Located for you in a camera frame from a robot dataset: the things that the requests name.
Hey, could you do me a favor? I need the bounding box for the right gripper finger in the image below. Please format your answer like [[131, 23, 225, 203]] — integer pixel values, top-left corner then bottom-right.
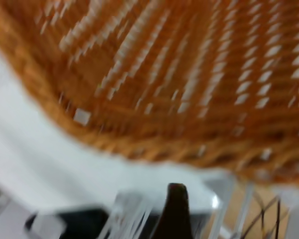
[[155, 182, 191, 239]]

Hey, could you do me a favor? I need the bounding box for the thin black cable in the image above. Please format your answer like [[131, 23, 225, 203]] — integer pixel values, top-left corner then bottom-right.
[[239, 194, 290, 239]]

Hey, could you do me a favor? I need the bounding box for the orange woven basket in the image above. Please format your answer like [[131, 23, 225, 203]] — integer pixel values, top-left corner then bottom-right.
[[0, 0, 299, 187]]

